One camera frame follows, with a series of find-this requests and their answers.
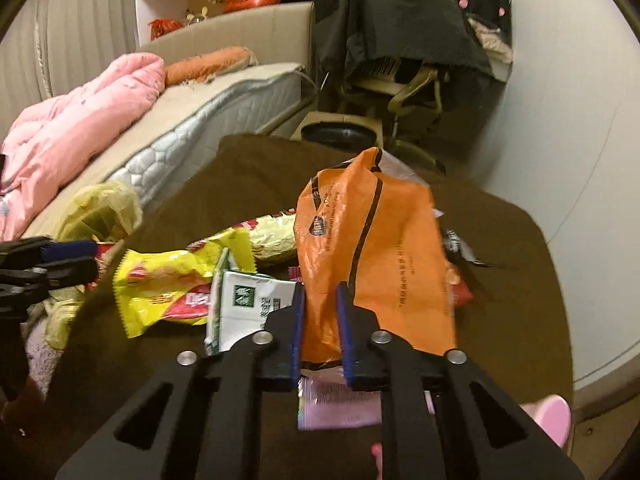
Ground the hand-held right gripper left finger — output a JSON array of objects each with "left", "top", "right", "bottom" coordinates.
[{"left": 54, "top": 282, "right": 307, "bottom": 480}]

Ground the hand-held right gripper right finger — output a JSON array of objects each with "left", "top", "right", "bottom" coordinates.
[{"left": 335, "top": 282, "right": 586, "bottom": 480}]

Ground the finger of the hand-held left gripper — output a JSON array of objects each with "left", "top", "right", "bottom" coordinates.
[
  {"left": 0, "top": 257, "right": 99, "bottom": 292},
  {"left": 0, "top": 236, "right": 101, "bottom": 264}
]

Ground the yellow plastic bag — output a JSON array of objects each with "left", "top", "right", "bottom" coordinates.
[{"left": 42, "top": 180, "right": 146, "bottom": 351}]

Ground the green white milk carton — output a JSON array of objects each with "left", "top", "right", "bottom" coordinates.
[{"left": 204, "top": 247, "right": 301, "bottom": 357}]

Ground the orange plastic bag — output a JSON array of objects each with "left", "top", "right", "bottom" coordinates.
[{"left": 295, "top": 146, "right": 458, "bottom": 367}]

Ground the pink snack wrapper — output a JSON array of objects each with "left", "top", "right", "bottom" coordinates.
[{"left": 297, "top": 360, "right": 436, "bottom": 432}]

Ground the yellow snack packet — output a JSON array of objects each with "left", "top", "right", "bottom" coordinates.
[{"left": 112, "top": 227, "right": 258, "bottom": 339}]

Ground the gold white snack packet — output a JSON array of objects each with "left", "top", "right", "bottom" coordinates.
[{"left": 187, "top": 210, "right": 301, "bottom": 268}]

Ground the pink duvet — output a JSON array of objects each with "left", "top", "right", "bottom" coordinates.
[{"left": 0, "top": 52, "right": 167, "bottom": 242}]

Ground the red snack packet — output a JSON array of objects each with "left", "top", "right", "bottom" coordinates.
[{"left": 445, "top": 264, "right": 474, "bottom": 307}]

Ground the black white wrapper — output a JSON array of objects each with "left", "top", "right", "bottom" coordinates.
[{"left": 440, "top": 227, "right": 495, "bottom": 268}]

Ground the black round pad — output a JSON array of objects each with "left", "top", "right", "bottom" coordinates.
[{"left": 300, "top": 124, "right": 379, "bottom": 151}]

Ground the grey quilted mattress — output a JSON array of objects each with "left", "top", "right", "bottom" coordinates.
[{"left": 20, "top": 62, "right": 317, "bottom": 241}]

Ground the grey curtain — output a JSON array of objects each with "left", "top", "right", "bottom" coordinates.
[{"left": 0, "top": 0, "right": 139, "bottom": 128}]

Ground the pink cup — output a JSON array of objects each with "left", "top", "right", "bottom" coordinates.
[{"left": 519, "top": 394, "right": 572, "bottom": 449}]

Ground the orange pillow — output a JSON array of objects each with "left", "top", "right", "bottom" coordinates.
[{"left": 164, "top": 46, "right": 259, "bottom": 87}]

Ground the small red plastic bag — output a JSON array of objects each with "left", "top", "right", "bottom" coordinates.
[{"left": 148, "top": 18, "right": 184, "bottom": 41}]

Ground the beige office chair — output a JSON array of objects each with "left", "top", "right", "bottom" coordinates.
[{"left": 340, "top": 56, "right": 452, "bottom": 171}]

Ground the beige bed headboard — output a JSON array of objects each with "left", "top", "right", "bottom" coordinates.
[{"left": 137, "top": 1, "right": 316, "bottom": 81}]

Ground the dark grey jacket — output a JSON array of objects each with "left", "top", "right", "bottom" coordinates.
[{"left": 315, "top": 0, "right": 507, "bottom": 111}]

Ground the light pink garment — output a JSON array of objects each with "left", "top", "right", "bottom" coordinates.
[{"left": 467, "top": 16, "right": 514, "bottom": 66}]

